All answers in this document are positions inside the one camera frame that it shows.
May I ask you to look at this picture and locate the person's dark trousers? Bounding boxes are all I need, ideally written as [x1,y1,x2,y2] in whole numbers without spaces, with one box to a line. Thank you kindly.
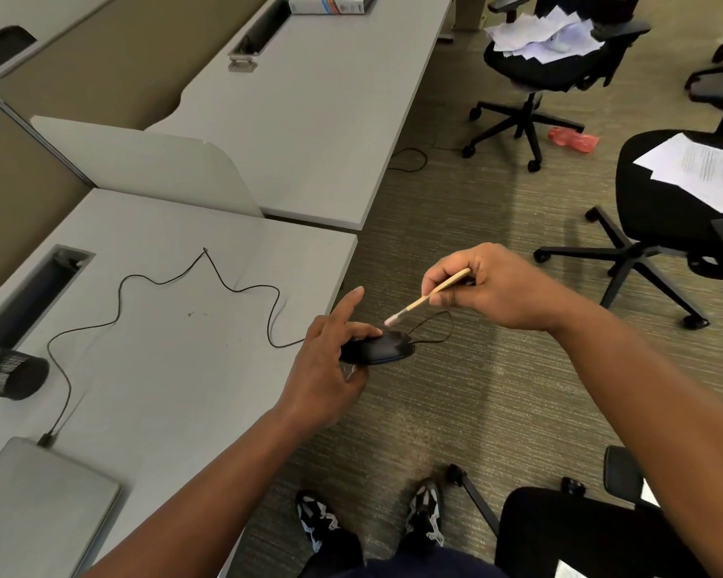
[298,528,508,578]

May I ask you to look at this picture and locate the silver laptop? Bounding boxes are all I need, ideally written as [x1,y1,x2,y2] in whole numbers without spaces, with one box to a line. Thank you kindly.
[0,437,123,578]

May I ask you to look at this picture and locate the grey desk cable tray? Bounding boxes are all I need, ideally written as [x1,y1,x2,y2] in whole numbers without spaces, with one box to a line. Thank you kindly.
[0,245,96,356]
[228,0,294,73]

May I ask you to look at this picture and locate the white desk divider panel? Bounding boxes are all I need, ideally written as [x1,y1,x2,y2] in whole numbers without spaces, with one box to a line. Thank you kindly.
[30,116,265,219]

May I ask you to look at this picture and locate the person's shoe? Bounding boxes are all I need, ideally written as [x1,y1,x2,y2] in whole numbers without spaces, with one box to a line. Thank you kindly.
[294,490,343,556]
[404,478,446,549]

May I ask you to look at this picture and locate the red plastic bag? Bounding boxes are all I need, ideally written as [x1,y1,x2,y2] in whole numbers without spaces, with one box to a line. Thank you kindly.
[546,126,601,156]

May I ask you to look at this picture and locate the person's left hand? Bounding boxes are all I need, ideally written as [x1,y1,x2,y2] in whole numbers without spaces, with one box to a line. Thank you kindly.
[275,287,384,443]

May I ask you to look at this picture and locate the person's left shoe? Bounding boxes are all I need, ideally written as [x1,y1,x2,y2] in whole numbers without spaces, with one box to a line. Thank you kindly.
[294,490,343,556]

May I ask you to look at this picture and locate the small wooden paintbrush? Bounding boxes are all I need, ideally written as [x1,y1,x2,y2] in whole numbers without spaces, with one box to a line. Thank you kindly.
[384,267,472,328]

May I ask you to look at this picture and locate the black floor cable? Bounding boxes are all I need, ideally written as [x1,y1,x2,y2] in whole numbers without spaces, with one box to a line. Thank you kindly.
[387,147,466,174]

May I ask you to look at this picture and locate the person's left forearm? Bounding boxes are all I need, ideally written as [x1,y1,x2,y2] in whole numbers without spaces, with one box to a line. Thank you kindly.
[84,408,324,578]

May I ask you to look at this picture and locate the person's right shoe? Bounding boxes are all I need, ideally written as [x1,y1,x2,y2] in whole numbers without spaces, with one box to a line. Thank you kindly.
[404,478,446,549]

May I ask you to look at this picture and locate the black mesh pen cup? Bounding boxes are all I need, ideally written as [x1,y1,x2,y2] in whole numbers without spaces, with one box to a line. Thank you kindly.
[0,344,51,402]

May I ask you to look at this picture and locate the pile of white papers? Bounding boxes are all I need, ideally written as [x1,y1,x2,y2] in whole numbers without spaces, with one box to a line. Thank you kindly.
[484,6,605,64]

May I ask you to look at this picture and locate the black computer mouse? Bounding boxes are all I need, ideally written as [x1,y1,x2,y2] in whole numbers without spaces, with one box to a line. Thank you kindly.
[339,331,417,366]

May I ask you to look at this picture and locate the person's right hand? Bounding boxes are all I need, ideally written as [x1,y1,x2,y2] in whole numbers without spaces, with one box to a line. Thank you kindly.
[421,243,574,333]

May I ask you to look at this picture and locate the white printed paper sheet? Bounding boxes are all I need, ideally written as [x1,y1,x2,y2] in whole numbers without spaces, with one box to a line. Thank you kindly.
[632,132,723,196]
[649,167,723,215]

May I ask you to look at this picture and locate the thin black mouse cable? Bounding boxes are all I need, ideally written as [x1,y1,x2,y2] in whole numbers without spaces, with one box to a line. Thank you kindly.
[36,248,454,448]

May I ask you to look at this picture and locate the black monitor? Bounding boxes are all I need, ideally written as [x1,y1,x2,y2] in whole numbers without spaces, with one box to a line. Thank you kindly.
[0,25,39,92]

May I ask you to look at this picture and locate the white striped box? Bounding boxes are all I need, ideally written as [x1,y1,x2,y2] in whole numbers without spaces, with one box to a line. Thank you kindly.
[287,0,380,16]

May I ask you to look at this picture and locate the person's right forearm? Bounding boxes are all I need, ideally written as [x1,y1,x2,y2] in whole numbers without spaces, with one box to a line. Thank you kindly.
[548,303,723,578]

